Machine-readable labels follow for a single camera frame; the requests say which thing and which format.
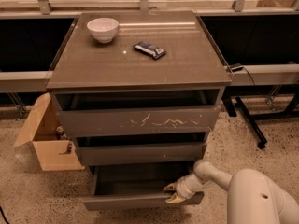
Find black power adapter with cable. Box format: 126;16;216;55
229;63;256;86

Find grey drawer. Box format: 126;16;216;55
82;161;204;211
76;132;207;166
53;93;220;137

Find open cardboard box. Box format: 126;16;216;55
14;93;85;171

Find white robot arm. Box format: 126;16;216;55
164;160;299;224

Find white ceramic bowl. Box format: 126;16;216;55
87;18;119;43

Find bottles inside cardboard box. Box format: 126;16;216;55
56;126;73;154

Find grey drawer cabinet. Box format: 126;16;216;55
46;10;233;173

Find grey top drawer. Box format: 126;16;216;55
53;93;220;137

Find blue snack packet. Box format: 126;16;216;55
133;41;166;60

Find grey bottom drawer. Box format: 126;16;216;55
82;161;204;211

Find grey middle drawer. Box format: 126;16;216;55
76;132;207;166

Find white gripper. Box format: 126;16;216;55
164;173;210;203

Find black metal stand leg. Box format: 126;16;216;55
235;97;267;149

